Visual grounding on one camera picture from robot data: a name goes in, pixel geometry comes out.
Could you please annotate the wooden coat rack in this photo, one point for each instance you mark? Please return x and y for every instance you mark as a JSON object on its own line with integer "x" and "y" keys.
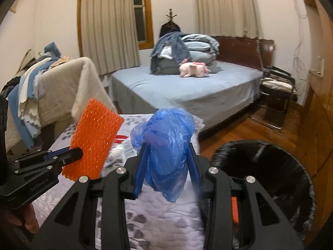
{"x": 170, "y": 15}

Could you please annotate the grey leaf-print quilt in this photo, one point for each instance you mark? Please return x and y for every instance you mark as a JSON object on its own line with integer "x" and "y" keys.
{"x": 161, "y": 221}

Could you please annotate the black trash bin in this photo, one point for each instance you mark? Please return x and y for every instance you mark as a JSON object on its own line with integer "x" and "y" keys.
{"x": 260, "y": 166}

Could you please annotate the blue and white scalloped cloth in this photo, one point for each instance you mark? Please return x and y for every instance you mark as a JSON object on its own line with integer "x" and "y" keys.
{"x": 26, "y": 96}

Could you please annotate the wooden framed window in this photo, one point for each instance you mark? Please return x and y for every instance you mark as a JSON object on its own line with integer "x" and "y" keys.
{"x": 142, "y": 13}

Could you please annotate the dark blue fleece blanket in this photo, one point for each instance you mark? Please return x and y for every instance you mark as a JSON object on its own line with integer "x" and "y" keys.
{"x": 177, "y": 47}

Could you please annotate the black folding chair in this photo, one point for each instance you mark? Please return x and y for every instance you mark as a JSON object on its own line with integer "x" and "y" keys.
{"x": 275, "y": 104}

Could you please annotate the pink plush toy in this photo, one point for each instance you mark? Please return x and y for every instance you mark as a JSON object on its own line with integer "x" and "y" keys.
{"x": 192, "y": 70}

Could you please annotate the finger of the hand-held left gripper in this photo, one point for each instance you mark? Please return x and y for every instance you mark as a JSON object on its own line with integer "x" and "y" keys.
{"x": 58, "y": 154}
{"x": 52, "y": 164}

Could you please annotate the orange bubble wrap sheet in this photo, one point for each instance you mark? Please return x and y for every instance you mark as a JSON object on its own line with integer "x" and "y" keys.
{"x": 93, "y": 135}

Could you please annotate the person's left hand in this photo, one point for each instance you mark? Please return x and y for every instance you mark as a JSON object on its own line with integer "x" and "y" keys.
{"x": 18, "y": 214}

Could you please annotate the folded light blue duvet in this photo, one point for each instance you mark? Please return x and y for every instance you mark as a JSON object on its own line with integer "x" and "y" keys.
{"x": 200, "y": 44}

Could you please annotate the dark hanging coat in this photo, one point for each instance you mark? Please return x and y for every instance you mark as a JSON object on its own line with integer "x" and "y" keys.
{"x": 170, "y": 27}

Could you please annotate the dark wooden headboard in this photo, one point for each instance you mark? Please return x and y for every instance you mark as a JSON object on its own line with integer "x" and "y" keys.
{"x": 242, "y": 49}

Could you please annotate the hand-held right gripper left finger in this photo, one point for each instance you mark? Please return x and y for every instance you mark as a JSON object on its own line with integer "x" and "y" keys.
{"x": 140, "y": 172}

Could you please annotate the grey-blue pillow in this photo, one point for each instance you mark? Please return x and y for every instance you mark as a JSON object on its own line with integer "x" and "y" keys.
{"x": 203, "y": 62}

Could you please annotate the wooden cabinet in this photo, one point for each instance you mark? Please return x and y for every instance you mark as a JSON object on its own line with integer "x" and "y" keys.
{"x": 320, "y": 125}

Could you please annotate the chair cushion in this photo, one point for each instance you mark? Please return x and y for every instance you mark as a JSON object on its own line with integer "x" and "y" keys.
{"x": 278, "y": 85}

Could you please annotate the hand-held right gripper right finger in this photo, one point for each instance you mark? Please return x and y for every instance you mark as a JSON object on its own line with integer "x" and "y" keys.
{"x": 194, "y": 169}

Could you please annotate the beige woven blanket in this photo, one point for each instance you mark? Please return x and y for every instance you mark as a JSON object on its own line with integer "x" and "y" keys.
{"x": 67, "y": 88}

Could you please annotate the blue plastic bag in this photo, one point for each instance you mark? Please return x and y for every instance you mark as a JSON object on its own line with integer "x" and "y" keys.
{"x": 166, "y": 145}

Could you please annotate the beige curtain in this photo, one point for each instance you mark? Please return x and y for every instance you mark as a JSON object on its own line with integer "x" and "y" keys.
{"x": 109, "y": 28}
{"x": 226, "y": 7}

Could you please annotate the white wall box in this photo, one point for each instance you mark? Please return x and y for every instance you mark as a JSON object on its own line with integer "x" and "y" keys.
{"x": 316, "y": 69}

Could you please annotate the bed with blue sheet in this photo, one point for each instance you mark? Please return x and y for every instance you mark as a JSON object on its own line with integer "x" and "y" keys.
{"x": 195, "y": 93}

